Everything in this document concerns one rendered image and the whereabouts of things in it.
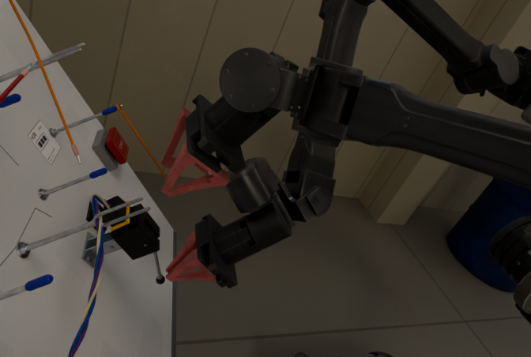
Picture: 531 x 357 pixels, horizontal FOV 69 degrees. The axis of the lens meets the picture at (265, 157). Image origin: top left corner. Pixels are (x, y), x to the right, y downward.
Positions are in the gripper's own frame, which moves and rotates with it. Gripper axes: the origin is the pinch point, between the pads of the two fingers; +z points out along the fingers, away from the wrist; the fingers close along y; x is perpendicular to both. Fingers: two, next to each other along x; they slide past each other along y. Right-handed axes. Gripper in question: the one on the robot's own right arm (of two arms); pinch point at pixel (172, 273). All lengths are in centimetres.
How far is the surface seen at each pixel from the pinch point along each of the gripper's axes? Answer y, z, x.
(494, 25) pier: -167, -158, 116
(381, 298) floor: -74, -19, 187
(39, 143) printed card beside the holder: -8.0, 2.8, -25.3
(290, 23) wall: -171, -47, 50
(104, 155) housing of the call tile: -18.1, 3.7, -13.8
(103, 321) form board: 8.4, 5.8, -7.1
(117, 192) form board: -15.6, 5.7, -7.8
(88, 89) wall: -160, 64, 21
